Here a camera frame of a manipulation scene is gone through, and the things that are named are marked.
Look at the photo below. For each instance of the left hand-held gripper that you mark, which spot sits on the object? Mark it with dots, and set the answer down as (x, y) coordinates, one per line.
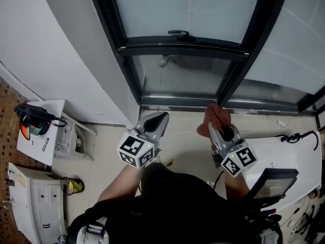
(132, 146)

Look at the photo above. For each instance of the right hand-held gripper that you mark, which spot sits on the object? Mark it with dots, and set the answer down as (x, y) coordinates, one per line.
(238, 161)

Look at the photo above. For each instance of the dark red cloth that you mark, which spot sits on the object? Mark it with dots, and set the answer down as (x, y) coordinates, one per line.
(215, 116)

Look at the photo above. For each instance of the clear window glass pane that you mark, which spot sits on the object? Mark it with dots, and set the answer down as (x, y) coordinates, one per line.
(182, 77)

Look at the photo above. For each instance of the person's right forearm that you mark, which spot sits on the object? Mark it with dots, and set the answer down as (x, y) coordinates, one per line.
(236, 187)

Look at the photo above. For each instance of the person's left forearm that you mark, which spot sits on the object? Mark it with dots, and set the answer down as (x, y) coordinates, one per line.
(119, 184)

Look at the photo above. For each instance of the yellow floor scrap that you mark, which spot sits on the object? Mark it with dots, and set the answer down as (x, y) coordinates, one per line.
(170, 162)

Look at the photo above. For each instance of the white low cabinet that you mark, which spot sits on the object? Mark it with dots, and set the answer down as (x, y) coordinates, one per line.
(279, 156)

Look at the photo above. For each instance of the white power adapter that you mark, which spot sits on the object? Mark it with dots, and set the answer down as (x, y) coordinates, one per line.
(281, 123)

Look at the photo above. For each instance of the chest-mounted display screen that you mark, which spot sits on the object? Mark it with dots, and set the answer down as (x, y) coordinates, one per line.
(274, 184)

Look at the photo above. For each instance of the black curved tool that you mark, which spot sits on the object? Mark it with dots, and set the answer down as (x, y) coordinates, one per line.
(294, 137)

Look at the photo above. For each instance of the large half-frosted window pane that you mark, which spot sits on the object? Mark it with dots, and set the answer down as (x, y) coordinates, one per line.
(292, 47)

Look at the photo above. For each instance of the small white table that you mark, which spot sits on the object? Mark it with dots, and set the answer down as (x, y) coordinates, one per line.
(38, 146)

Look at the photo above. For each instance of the black orange bag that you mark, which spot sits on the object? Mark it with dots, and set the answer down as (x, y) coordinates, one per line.
(35, 121)

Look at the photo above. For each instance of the frosted window sash pane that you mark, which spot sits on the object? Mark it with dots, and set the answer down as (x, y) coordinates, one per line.
(182, 9)

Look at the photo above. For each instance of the grey chest harness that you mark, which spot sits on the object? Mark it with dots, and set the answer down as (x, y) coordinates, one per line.
(92, 234)

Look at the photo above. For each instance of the white drawer cabinet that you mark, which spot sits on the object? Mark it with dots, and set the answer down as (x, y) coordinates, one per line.
(38, 207)

